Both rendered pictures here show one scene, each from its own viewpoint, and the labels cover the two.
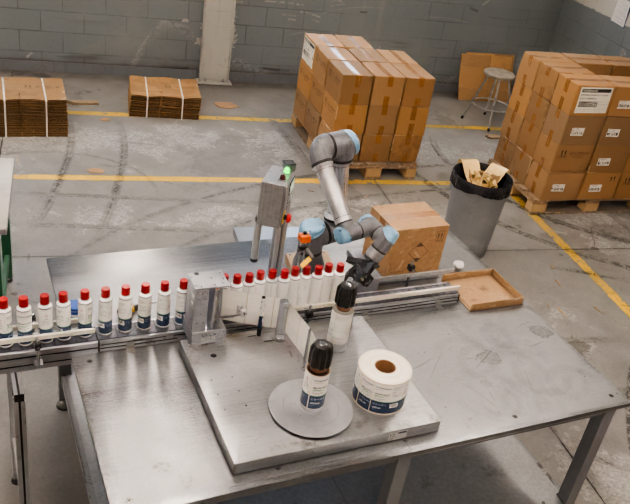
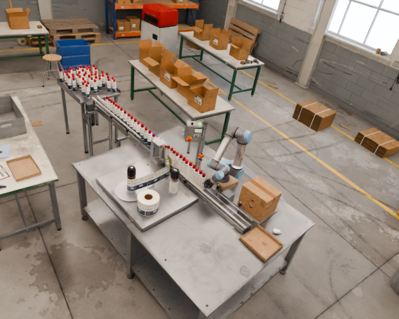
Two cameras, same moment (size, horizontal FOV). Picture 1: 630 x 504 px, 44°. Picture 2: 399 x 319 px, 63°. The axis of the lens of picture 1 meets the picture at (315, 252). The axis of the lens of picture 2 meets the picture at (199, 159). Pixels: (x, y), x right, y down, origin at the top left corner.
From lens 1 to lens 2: 3.14 m
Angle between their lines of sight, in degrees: 57
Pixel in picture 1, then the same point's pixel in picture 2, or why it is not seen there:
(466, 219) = not seen: outside the picture
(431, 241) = (258, 204)
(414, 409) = (145, 219)
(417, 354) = (189, 221)
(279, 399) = not seen: hidden behind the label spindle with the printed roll
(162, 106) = (368, 143)
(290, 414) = (124, 185)
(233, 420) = (116, 174)
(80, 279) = (173, 133)
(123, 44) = (390, 116)
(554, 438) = not seen: outside the picture
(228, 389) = not seen: hidden behind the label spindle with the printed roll
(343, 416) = (129, 199)
